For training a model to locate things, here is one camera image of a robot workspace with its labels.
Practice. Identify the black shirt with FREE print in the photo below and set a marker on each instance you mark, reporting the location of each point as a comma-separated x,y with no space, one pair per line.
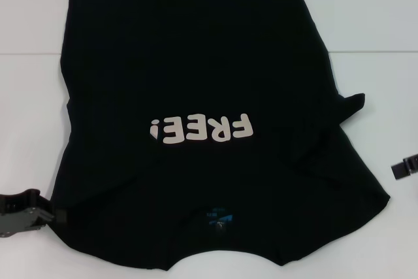
196,63

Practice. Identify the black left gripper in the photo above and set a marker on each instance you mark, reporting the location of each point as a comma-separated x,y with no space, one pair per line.
23,212

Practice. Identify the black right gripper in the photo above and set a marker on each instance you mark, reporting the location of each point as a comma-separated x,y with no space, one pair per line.
412,164

